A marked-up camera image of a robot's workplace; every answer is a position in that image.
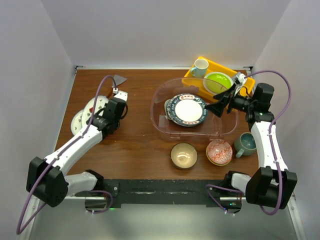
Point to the metal scraper wooden handle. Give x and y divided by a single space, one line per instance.
118 80

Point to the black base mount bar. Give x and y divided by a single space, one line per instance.
171 192

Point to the light blue mug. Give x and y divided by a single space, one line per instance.
200 68

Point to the white flower plate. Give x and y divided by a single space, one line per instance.
87 111

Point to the red patterned bowl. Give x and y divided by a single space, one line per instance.
219 152

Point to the teal ceramic mug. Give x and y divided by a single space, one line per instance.
245 145

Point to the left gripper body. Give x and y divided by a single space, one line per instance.
117 121

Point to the cream black bowl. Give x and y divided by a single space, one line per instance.
183 155

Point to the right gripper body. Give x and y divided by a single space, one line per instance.
240 103

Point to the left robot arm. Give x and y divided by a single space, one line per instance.
47 178

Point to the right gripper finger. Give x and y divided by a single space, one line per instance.
225 94
217 108

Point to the yellow plastic tray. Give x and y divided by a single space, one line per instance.
218 79

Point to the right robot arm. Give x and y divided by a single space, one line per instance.
272 184

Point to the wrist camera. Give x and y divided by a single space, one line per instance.
120 94
239 80

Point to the teal rim lettered plate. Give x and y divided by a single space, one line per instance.
188 110

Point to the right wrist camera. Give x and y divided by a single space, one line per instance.
239 80

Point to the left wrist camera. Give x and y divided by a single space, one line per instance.
120 94

